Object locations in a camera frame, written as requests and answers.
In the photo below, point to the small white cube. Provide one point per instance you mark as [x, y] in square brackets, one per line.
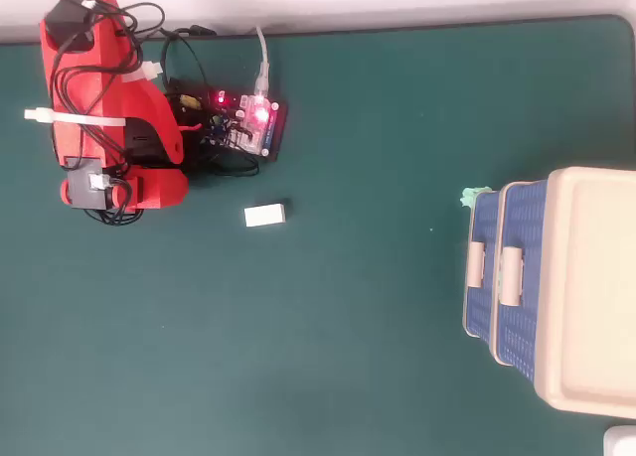
[264, 215]

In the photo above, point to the blue woven-pattern drawer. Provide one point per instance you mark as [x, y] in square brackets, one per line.
[478, 217]
[534, 227]

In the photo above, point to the long white zip tie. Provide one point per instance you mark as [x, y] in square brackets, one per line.
[74, 119]

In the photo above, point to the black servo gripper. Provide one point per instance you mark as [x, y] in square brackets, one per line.
[82, 188]

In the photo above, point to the white box corner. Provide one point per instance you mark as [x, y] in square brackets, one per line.
[621, 441]

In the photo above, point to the servo controller circuit board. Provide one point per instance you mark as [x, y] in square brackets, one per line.
[248, 123]

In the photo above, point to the beige plastic drawer cabinet frame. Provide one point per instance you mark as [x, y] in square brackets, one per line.
[596, 287]

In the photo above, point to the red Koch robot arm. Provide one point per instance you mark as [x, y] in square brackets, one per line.
[109, 103]

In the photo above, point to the dark green table mat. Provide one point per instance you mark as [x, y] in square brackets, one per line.
[348, 302]

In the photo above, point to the green putty blob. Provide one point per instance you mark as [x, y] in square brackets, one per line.
[472, 197]

